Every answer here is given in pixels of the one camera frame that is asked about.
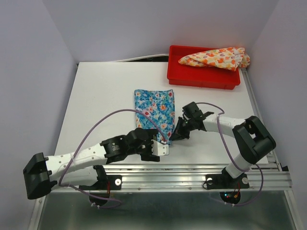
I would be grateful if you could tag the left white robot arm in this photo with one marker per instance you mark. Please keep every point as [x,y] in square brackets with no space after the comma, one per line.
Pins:
[42,174]

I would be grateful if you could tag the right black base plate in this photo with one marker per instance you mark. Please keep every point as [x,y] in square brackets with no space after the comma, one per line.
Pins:
[225,182]

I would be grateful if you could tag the aluminium rail frame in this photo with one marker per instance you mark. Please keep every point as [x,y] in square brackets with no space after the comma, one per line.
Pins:
[168,194]

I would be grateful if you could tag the white cable strip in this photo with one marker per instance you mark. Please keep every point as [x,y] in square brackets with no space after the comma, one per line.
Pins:
[149,58]

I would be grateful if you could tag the red plastic tray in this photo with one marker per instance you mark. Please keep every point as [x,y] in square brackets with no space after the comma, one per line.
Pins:
[205,77]

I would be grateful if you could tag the orange floral skirt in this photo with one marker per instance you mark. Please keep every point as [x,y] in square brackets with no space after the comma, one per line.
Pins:
[229,58]

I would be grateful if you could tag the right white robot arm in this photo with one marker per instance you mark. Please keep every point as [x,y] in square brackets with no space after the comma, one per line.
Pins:
[252,138]

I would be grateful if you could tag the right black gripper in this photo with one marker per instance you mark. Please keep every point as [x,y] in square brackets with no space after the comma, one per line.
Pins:
[178,133]

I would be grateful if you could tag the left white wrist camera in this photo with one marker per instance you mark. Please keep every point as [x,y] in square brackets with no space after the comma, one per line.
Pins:
[160,149]

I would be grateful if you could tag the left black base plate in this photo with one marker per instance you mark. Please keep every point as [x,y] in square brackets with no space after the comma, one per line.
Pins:
[112,183]

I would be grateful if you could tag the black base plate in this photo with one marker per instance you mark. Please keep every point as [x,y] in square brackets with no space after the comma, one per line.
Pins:
[225,182]
[112,183]

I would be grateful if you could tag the blue floral skirt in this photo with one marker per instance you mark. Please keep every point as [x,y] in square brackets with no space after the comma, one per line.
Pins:
[157,110]

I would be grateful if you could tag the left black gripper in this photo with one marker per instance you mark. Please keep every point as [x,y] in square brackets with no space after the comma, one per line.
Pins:
[147,155]

